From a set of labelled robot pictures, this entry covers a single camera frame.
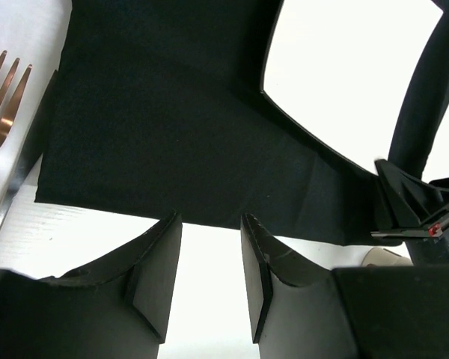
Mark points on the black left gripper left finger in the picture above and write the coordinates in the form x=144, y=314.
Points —
x=117, y=306

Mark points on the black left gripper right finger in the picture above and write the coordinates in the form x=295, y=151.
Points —
x=298, y=309

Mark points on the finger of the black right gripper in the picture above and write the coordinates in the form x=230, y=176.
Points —
x=425, y=102

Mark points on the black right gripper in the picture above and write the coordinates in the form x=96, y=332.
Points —
x=413, y=212

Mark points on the white square plate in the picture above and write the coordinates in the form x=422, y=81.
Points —
x=341, y=69

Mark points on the silver knife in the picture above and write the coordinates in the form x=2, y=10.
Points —
x=32, y=149

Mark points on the black cloth placemat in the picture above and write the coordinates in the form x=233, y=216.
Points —
x=158, y=107

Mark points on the copper fork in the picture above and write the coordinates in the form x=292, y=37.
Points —
x=9, y=104

